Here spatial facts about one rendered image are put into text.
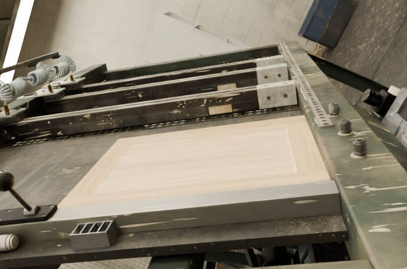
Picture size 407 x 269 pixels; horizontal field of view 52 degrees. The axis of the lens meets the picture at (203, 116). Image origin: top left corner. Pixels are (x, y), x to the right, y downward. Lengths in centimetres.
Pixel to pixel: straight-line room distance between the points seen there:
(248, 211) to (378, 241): 24
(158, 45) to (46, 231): 420
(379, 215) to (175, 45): 438
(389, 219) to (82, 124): 114
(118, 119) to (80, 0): 527
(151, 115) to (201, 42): 344
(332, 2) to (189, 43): 174
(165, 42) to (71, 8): 223
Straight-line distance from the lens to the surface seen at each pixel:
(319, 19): 522
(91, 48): 669
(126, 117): 148
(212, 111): 141
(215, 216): 75
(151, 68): 263
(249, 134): 113
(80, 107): 192
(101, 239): 77
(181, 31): 487
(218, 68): 197
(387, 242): 60
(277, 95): 139
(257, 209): 74
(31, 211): 87
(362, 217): 65
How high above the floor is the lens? 117
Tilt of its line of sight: 1 degrees down
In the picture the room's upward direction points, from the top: 66 degrees counter-clockwise
